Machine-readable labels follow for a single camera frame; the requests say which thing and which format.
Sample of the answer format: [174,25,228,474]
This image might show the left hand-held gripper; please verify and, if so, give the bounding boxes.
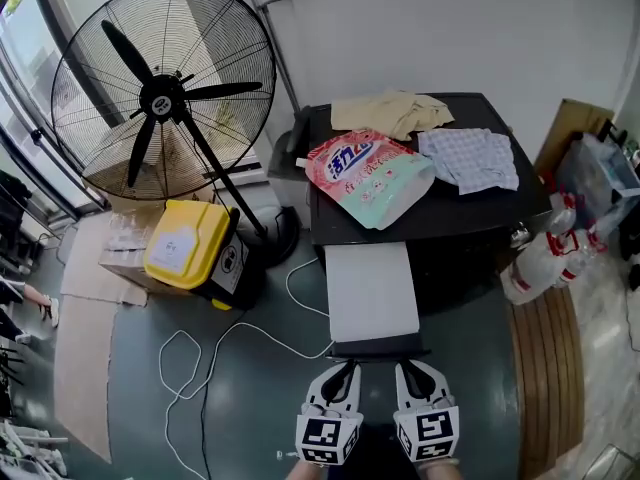
[294,359,365,467]

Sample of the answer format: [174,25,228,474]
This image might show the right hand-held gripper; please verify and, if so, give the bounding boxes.
[392,359,461,464]

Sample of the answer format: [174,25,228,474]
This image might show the white detergent drawer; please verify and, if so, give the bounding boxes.
[323,241,433,363]

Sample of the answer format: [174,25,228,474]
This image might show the person's left forearm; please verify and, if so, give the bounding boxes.
[283,460,332,480]

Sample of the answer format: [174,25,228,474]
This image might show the person's right forearm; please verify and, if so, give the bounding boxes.
[413,457,462,480]

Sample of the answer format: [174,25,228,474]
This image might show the black washing machine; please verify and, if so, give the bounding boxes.
[305,92,554,319]

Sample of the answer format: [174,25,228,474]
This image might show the pink detergent refill pouch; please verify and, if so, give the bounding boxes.
[295,129,437,231]

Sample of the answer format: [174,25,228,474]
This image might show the wooden slatted board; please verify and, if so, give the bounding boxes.
[506,284,587,480]

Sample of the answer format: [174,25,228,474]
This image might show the bag of plastic bottles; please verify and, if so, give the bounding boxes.
[499,191,610,307]

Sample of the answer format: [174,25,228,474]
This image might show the yellow-lidded black bin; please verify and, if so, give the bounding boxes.
[143,198,265,312]

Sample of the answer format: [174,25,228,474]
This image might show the blue checkered cloth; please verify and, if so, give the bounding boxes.
[416,127,521,196]

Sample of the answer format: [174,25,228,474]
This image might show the grey dustpan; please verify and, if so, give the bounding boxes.
[266,104,314,183]

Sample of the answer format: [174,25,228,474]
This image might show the brown cardboard box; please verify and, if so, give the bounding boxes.
[97,207,169,295]

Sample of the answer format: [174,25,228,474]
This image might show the flat cardboard floor sheet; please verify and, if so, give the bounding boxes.
[51,212,150,465]

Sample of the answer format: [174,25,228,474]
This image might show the clear bluish plastic bag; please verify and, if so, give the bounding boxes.
[553,132,640,240]

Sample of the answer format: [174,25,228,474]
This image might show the beige crumpled cloth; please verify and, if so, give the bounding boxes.
[330,87,457,143]

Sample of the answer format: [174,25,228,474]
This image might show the tall brown cardboard carton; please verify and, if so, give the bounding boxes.
[533,98,616,179]

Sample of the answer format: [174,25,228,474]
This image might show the grey mop pole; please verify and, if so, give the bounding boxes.
[238,0,303,115]

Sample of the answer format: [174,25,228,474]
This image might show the white cable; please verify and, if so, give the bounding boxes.
[158,255,335,480]

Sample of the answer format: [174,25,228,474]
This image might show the black cable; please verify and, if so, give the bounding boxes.
[198,317,246,480]

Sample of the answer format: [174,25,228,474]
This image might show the white wire rack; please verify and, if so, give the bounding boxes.
[0,416,70,480]

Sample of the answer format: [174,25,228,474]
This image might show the large black pedestal fan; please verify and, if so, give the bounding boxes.
[49,0,302,270]

